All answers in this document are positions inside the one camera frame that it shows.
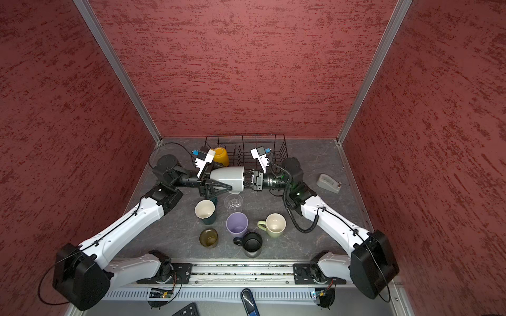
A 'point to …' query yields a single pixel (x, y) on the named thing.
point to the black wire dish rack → (238, 148)
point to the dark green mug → (205, 210)
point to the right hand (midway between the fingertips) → (234, 183)
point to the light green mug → (275, 224)
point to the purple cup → (236, 224)
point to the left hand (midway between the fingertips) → (232, 184)
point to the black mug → (252, 243)
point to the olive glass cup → (209, 237)
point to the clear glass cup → (233, 203)
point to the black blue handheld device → (250, 303)
